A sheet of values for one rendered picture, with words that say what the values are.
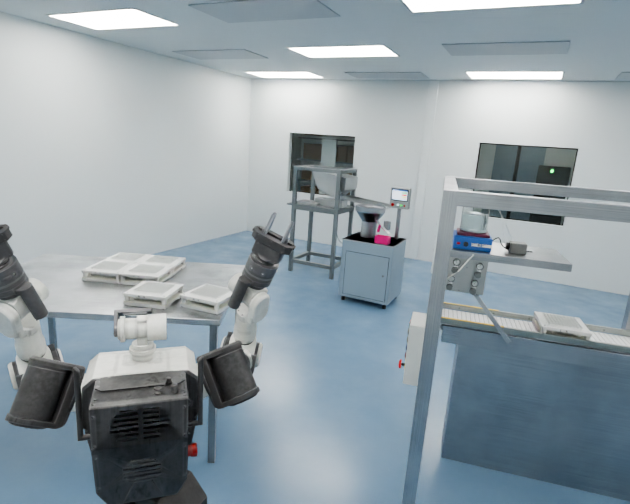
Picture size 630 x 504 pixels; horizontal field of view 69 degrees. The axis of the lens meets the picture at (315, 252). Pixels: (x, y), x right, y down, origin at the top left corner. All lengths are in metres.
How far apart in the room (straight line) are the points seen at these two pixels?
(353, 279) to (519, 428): 2.92
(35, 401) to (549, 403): 2.54
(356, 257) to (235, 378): 4.22
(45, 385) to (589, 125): 7.25
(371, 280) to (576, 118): 3.92
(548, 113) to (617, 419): 5.29
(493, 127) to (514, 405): 5.33
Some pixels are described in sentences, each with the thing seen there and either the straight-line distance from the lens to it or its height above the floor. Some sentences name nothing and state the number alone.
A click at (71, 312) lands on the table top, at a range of 2.71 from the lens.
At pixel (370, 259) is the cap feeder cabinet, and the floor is 0.57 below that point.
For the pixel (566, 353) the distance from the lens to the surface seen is 2.85.
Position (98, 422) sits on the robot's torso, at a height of 1.25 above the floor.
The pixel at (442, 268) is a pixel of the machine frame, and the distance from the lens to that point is 1.93.
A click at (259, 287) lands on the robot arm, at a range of 1.30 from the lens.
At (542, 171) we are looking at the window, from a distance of 7.71.
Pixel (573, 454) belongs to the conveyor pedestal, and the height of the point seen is 0.22.
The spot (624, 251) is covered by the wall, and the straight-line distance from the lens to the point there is 7.81.
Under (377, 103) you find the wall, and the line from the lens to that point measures 8.07.
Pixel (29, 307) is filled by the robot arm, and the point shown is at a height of 1.40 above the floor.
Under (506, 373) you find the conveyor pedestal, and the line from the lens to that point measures 2.91.
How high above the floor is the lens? 1.84
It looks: 14 degrees down
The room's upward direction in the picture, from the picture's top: 4 degrees clockwise
